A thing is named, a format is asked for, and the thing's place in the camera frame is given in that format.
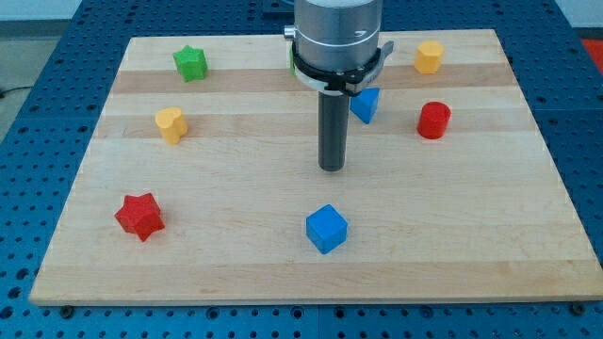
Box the green star block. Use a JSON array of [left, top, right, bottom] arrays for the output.
[[172, 45, 208, 82]]

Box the red star block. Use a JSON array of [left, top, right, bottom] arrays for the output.
[[114, 193, 165, 242]]

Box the black clamp ring mount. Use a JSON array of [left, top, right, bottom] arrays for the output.
[[291, 40, 394, 96]]

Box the yellow heart block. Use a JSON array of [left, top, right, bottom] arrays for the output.
[[155, 106, 188, 145]]

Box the blue triangle block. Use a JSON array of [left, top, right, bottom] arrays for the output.
[[350, 88, 381, 124]]

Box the red cylinder block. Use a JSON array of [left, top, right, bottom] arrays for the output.
[[416, 102, 451, 139]]

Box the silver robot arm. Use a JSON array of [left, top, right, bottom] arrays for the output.
[[284, 0, 394, 171]]

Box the blue cube block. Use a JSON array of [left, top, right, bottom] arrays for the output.
[[305, 204, 348, 254]]

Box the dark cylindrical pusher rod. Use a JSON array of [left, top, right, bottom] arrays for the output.
[[318, 93, 350, 171]]

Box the green block behind arm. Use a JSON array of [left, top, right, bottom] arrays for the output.
[[289, 46, 296, 75]]

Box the yellow hexagon block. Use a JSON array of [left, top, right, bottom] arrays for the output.
[[414, 40, 445, 74]]

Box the black cable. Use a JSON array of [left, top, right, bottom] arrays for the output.
[[0, 85, 32, 99]]

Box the wooden board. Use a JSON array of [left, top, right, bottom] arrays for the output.
[[30, 29, 602, 306]]

